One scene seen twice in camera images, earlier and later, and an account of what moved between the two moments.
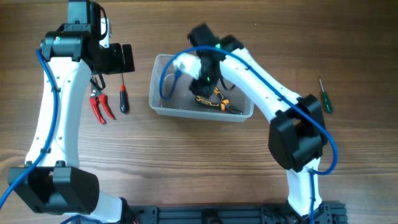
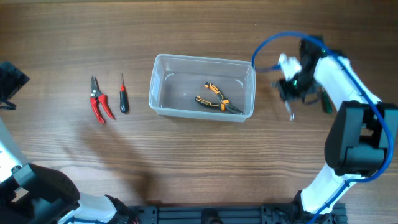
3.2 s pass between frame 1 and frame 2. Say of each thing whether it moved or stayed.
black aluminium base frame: stayed
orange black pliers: stayed
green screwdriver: stayed
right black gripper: moved
